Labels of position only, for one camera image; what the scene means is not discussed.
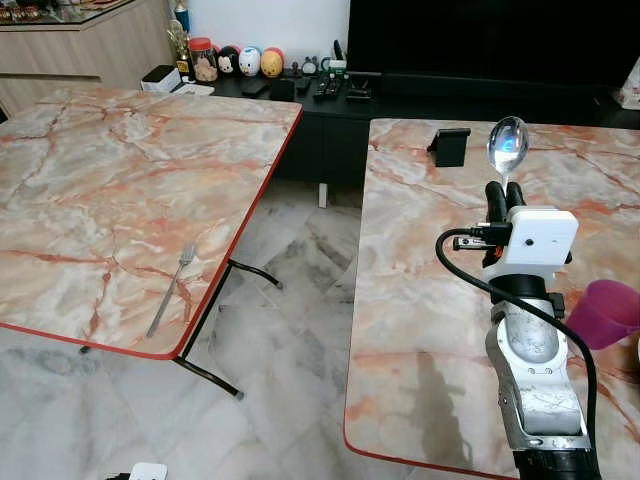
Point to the silver metal spoon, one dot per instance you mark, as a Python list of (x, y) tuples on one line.
[(508, 145)]

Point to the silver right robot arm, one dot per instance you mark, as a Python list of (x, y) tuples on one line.
[(530, 330)]

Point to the small black stand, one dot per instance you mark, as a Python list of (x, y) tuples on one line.
[(450, 148)]

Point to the marble table red edge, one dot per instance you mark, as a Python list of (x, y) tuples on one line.
[(420, 330)]

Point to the purple plastic cup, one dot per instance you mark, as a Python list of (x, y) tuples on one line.
[(603, 313)]

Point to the white pink plastic bag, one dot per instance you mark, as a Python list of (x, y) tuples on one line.
[(630, 88)]

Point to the black television screen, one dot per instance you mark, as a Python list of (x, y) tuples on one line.
[(490, 35)]

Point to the small grey animal figure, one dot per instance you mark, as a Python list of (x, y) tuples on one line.
[(309, 68)]

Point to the yellow red egg figure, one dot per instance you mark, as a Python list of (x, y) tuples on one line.
[(272, 63)]

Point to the flat black case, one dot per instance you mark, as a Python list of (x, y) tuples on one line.
[(255, 88)]

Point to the white blue egg figure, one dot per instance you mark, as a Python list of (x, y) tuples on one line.
[(250, 62)]

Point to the black mouse egg figure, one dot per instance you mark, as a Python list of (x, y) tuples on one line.
[(228, 62)]

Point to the white paper sheet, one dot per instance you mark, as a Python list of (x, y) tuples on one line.
[(196, 89)]

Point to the red lid snack jar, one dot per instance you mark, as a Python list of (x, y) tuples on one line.
[(204, 62)]

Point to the silver metal fork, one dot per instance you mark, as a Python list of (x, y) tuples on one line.
[(172, 291)]

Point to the gold trophy figure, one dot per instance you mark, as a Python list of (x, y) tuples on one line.
[(179, 50)]

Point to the white black box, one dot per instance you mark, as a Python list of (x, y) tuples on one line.
[(160, 79)]

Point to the marble folding table black legs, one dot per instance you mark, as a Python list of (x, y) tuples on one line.
[(110, 200)]

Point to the light wooden cabinet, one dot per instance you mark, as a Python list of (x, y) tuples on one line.
[(90, 50)]

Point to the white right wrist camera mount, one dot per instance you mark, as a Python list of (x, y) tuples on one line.
[(540, 238)]

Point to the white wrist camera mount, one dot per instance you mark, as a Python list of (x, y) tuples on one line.
[(148, 472), (540, 238)]

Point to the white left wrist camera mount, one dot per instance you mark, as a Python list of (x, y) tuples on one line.
[(148, 472)]

